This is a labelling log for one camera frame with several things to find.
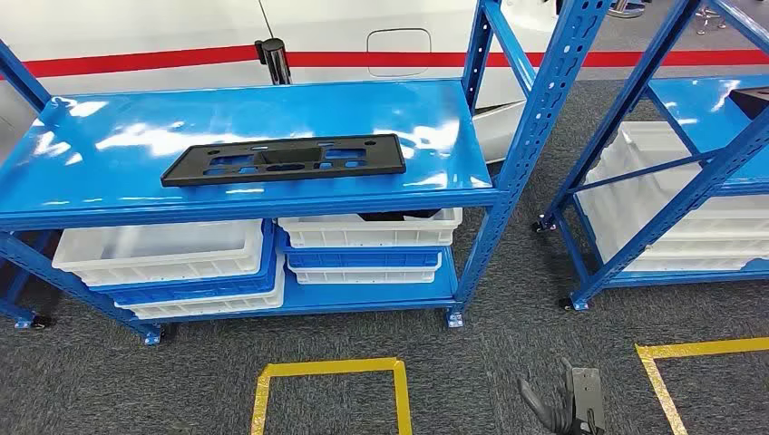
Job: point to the long black plastic car part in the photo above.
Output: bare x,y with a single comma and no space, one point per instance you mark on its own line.
192,171

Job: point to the black part inside crate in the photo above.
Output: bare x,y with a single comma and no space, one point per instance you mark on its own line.
396,215

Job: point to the blue metal shelf rack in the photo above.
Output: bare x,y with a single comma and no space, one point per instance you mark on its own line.
697,108
240,102

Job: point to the blue plastic crate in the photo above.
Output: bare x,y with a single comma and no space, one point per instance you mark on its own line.
192,291
360,259

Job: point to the yellow floor tape square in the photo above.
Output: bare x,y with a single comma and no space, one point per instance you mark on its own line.
330,366
703,348

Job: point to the large white plastic crate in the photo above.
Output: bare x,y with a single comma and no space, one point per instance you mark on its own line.
649,168

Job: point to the red barrier belt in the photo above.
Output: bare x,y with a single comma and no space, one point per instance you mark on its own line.
150,60

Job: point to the white car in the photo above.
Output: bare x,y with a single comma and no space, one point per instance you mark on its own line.
150,24

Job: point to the chrome stanchion base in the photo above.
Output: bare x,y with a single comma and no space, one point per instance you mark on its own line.
628,7

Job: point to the black stanchion post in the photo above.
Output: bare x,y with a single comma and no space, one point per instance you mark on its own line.
275,63

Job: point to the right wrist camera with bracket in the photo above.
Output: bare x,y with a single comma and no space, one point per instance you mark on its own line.
586,390

